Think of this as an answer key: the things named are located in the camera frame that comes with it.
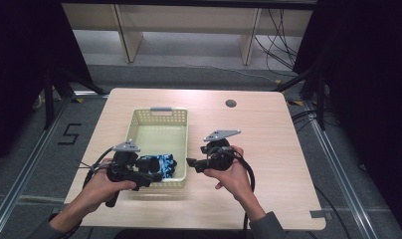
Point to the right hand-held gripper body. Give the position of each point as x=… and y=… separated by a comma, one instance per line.
x=219, y=156

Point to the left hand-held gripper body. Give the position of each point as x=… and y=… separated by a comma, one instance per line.
x=122, y=162

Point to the blue camouflage glove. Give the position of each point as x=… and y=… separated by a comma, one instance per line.
x=164, y=164

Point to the pale yellow plastic basket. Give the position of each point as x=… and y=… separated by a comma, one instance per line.
x=159, y=139

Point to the person's right hand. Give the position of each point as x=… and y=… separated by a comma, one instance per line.
x=234, y=181

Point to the person's left hand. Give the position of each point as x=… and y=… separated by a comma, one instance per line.
x=99, y=191

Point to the grey round table grommet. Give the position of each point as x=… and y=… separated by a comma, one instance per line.
x=231, y=103

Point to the black floor tape marking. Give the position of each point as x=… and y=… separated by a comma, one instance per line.
x=70, y=133

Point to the black metal stand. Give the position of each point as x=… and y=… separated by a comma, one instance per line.
x=53, y=96
x=313, y=93

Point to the grey tape piece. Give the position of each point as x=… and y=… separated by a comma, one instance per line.
x=319, y=214

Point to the light wooden shelf unit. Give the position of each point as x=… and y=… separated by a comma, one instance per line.
x=189, y=20

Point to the silver floor rail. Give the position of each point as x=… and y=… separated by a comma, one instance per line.
x=26, y=166
x=341, y=172

